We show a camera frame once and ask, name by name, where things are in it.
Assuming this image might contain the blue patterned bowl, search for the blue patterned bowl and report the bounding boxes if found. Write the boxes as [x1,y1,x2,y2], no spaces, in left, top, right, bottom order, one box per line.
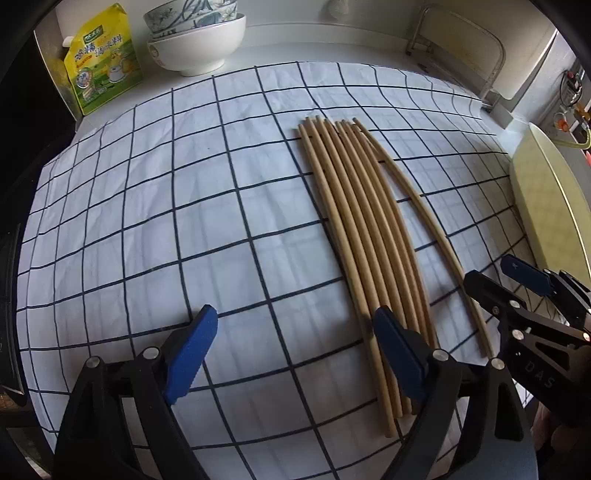
[148,1,238,39]
[143,0,235,33]

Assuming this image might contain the upper blue patterned bowl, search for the upper blue patterned bowl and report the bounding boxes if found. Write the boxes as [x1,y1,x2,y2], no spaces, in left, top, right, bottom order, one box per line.
[143,0,235,33]

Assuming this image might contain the person's right hand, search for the person's right hand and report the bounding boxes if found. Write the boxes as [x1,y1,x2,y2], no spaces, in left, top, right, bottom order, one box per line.
[531,402,590,480]

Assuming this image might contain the yellow-green gas hose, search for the yellow-green gas hose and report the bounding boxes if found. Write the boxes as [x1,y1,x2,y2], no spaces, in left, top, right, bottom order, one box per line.
[551,124,591,151]

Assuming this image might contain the yellow seasoning pouch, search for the yellow seasoning pouch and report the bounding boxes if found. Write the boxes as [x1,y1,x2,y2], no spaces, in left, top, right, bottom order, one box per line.
[64,3,143,115]

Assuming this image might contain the large white bowl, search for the large white bowl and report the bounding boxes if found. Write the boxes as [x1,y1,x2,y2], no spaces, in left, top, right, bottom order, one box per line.
[147,13,246,77]

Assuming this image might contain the gas valve with orange knob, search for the gas valve with orange knob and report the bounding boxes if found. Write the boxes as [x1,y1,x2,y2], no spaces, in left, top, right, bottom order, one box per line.
[553,106,579,133]

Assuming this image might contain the white hanging brush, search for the white hanging brush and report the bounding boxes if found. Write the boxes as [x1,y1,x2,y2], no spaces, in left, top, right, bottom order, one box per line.
[327,0,349,20]

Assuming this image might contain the metal cutting board rack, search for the metal cutting board rack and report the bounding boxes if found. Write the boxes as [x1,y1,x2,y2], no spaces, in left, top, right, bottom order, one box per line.
[405,2,507,100]

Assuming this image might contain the white black checkered cloth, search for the white black checkered cloth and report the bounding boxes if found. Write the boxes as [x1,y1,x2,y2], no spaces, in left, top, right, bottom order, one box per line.
[16,62,532,479]

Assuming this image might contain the black looped cable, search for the black looped cable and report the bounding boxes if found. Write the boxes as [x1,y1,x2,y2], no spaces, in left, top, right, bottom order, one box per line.
[559,68,591,110]

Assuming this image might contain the white round tray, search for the white round tray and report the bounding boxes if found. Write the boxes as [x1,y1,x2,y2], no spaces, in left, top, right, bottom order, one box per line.
[510,123,590,286]

